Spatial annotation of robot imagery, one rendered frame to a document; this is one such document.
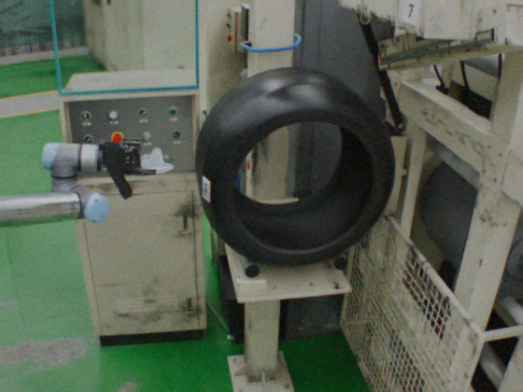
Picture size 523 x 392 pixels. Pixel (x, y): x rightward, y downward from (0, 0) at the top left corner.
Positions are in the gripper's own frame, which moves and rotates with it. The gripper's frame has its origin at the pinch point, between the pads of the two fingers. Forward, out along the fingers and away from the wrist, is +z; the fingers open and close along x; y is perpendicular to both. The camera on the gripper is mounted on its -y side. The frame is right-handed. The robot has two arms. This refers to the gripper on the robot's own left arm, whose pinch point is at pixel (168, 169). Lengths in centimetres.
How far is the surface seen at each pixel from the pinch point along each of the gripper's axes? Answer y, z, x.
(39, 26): -103, -222, 863
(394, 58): 37, 64, 8
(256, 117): 20.6, 20.7, -10.8
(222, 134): 14.3, 13.0, -8.5
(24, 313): -130, -71, 92
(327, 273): -34, 54, 0
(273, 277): -37, 36, 0
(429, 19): 53, 50, -34
